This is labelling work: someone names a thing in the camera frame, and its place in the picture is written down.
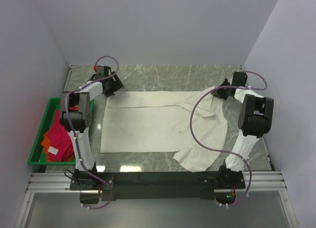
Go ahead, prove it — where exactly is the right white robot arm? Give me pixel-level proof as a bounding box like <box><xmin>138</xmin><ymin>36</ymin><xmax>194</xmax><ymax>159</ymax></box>
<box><xmin>212</xmin><ymin>72</ymin><xmax>274</xmax><ymax>188</ymax></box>

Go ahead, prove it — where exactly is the white t shirt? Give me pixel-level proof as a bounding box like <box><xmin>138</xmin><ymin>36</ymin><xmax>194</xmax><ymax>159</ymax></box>
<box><xmin>100</xmin><ymin>90</ymin><xmax>228</xmax><ymax>172</ymax></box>

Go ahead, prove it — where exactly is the green plastic bin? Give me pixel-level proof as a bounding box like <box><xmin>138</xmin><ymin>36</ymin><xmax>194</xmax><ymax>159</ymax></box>
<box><xmin>27</xmin><ymin>97</ymin><xmax>96</xmax><ymax>166</ymax></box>

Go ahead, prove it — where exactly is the aluminium frame rail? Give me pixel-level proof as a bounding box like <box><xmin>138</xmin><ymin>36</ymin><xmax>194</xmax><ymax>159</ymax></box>
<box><xmin>15</xmin><ymin>171</ymin><xmax>299</xmax><ymax>228</ymax></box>

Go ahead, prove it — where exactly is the black base beam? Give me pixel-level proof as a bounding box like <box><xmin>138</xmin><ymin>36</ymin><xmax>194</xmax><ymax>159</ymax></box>
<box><xmin>70</xmin><ymin>169</ymin><xmax>246</xmax><ymax>201</ymax></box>

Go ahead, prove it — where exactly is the orange t shirt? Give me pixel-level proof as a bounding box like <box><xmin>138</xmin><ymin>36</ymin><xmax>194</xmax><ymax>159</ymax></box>
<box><xmin>40</xmin><ymin>103</ymin><xmax>82</xmax><ymax>162</ymax></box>

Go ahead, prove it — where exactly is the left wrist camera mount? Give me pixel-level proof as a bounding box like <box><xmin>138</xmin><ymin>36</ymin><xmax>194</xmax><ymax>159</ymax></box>
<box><xmin>94</xmin><ymin>65</ymin><xmax>104</xmax><ymax>72</ymax></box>

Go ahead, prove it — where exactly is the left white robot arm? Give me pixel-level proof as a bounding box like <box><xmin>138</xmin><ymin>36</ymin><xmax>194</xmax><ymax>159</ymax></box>
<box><xmin>59</xmin><ymin>66</ymin><xmax>124</xmax><ymax>190</ymax></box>

